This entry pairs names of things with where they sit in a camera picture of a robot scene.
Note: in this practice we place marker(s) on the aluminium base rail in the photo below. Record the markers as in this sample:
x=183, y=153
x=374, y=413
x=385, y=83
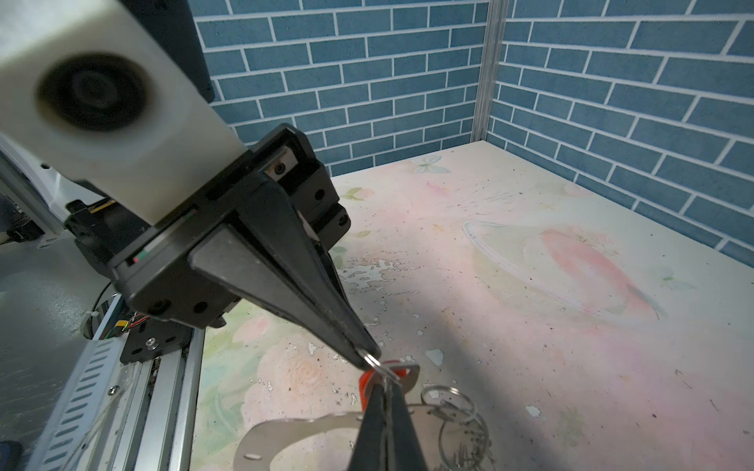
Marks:
x=113, y=416

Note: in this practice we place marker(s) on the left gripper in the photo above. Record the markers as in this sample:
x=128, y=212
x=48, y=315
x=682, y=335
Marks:
x=261, y=230

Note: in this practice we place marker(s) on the blue stapler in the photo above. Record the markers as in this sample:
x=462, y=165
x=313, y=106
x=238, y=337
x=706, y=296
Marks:
x=10, y=455

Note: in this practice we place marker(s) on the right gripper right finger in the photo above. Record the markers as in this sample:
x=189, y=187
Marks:
x=403, y=448

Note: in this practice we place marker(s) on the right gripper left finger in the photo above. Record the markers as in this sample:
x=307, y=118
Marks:
x=369, y=453

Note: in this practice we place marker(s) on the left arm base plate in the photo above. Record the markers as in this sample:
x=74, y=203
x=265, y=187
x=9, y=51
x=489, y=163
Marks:
x=152, y=339

